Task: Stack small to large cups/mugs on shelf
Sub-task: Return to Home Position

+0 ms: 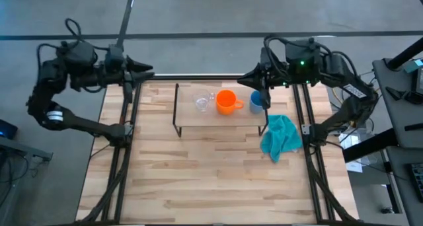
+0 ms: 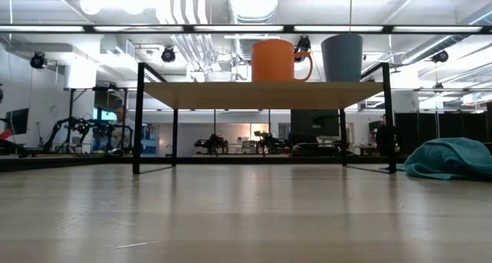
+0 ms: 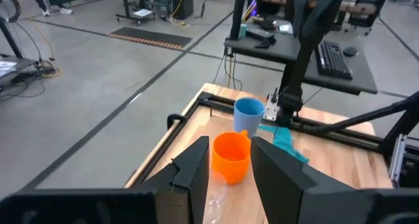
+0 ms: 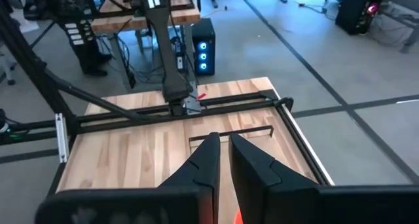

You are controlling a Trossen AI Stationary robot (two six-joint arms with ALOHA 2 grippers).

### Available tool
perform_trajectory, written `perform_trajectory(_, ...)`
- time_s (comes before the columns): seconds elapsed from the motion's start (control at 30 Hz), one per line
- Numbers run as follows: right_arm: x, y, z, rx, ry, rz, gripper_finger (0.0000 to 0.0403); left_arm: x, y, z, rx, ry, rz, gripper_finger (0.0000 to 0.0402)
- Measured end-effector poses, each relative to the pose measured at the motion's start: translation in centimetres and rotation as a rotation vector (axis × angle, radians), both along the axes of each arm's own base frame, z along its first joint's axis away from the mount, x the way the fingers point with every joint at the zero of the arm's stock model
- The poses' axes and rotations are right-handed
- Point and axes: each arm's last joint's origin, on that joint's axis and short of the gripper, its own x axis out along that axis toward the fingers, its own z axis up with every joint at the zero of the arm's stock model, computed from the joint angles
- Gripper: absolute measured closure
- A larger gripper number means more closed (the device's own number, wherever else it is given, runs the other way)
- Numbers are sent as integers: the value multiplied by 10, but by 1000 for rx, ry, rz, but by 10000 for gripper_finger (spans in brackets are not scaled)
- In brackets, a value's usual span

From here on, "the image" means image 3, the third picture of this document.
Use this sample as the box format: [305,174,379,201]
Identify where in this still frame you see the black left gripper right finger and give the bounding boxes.
[249,136,373,224]

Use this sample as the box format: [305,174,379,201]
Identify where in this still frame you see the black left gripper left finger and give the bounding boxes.
[130,135,211,224]

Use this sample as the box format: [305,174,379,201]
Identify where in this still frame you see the clear plastic cup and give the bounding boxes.
[202,170,230,224]

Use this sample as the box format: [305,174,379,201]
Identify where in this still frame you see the orange plastic mug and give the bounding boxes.
[211,129,252,186]

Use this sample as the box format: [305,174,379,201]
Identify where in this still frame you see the blue plastic cup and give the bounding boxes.
[232,96,266,140]

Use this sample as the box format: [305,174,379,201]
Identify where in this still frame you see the teal cloth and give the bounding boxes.
[258,124,310,164]

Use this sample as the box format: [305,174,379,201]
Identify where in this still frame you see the black desk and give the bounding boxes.
[302,40,379,96]

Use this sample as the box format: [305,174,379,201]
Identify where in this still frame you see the black keyboard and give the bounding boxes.
[315,39,354,81]

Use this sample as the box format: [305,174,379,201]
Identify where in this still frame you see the dark desk top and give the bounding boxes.
[223,27,302,65]

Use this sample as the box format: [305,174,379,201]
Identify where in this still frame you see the black floor mat orange edge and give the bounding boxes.
[107,26,194,51]

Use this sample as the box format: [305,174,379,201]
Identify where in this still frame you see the black computer mouse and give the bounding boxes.
[342,46,359,58]

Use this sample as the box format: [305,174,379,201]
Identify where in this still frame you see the black handheld device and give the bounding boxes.
[245,22,278,50]

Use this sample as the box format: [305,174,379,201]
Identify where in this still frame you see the black monitor pole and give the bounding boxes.
[228,0,249,41]

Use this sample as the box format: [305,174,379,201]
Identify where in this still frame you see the black box on floor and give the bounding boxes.
[170,0,195,20]

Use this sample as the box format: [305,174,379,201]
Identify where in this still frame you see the black wheeled cart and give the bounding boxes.
[115,0,156,26]

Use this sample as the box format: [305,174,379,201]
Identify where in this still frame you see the person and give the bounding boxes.
[28,0,74,17]

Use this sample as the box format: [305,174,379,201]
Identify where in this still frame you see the black aluminium table frame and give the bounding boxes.
[166,90,419,189]

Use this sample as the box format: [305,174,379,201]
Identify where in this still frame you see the yellow floor cable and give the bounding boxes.
[168,0,191,28]

